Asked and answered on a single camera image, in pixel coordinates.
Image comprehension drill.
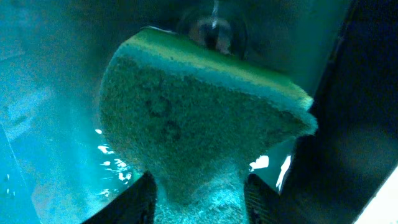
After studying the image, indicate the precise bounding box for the rectangular black water tray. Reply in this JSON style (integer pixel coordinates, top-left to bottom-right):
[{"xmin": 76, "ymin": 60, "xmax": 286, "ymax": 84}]
[{"xmin": 1, "ymin": 1, "xmax": 397, "ymax": 223}]

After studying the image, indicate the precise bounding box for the green scrubbing sponge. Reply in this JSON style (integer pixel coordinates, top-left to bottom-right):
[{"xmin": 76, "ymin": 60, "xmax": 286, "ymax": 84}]
[{"xmin": 99, "ymin": 27, "xmax": 318, "ymax": 223}]

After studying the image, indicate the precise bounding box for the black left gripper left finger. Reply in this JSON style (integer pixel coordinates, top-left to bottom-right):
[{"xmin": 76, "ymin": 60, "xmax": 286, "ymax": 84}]
[{"xmin": 82, "ymin": 171, "xmax": 157, "ymax": 224}]

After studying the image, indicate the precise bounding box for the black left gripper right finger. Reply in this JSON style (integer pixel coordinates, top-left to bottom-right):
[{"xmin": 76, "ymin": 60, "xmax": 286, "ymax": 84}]
[{"xmin": 244, "ymin": 174, "xmax": 279, "ymax": 224}]

